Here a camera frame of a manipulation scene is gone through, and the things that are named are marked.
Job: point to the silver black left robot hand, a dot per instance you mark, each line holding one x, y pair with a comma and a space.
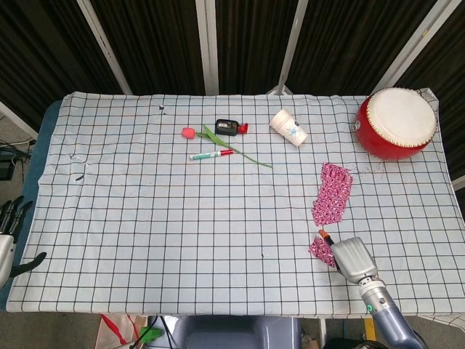
4, 254

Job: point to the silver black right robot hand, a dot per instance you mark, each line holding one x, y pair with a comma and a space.
354, 260

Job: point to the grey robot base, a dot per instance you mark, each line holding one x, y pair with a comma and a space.
236, 332

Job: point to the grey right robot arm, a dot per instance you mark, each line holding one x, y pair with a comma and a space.
388, 316

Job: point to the pink knitted cloth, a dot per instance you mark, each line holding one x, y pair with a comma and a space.
333, 192

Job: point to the white table leg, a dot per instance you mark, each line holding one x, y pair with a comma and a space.
322, 331

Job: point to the red white bag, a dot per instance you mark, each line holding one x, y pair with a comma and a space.
118, 331

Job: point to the red drum with white skin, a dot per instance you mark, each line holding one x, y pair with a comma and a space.
396, 123

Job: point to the white paper cup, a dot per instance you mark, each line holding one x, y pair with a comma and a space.
288, 128

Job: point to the checked white tablecloth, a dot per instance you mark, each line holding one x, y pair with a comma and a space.
203, 225

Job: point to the green plastic object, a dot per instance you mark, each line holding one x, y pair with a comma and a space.
150, 334

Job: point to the green red marker pen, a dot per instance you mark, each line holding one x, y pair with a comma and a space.
210, 155

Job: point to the artificial red tulip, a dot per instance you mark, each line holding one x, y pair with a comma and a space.
218, 140

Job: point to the black ink bottle red cap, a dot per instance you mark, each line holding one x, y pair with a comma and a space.
227, 127

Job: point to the white partition post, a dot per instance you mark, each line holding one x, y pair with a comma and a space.
105, 47
288, 47
18, 120
209, 47
410, 43

